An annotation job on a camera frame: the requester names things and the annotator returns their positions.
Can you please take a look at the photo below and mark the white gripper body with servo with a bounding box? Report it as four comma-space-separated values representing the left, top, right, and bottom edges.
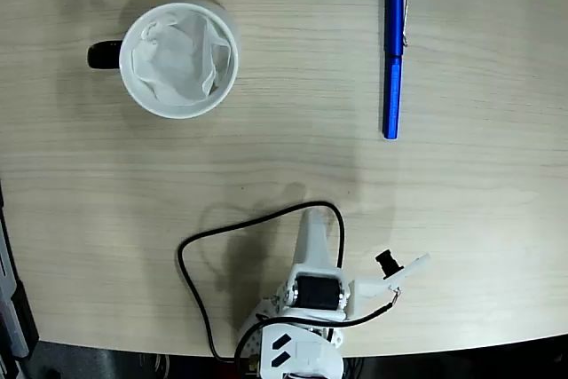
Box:
275, 263, 352, 322

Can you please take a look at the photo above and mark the blue metal pen with clip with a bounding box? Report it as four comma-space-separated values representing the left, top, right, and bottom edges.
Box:
381, 0, 410, 141

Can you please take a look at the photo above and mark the crumpled white tissue paper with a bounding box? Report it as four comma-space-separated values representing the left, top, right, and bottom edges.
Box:
130, 12, 234, 107

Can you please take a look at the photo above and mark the grey and black equipment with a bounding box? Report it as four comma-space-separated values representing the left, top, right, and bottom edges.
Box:
0, 178, 41, 379

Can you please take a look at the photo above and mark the wrist camera on white mount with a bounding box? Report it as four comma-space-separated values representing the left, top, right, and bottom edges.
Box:
348, 250, 431, 322

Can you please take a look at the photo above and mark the black camera cable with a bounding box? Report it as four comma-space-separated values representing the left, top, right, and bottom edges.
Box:
177, 200, 400, 362

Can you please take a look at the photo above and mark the white mug with black handle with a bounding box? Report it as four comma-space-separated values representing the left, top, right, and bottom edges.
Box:
86, 1, 241, 121

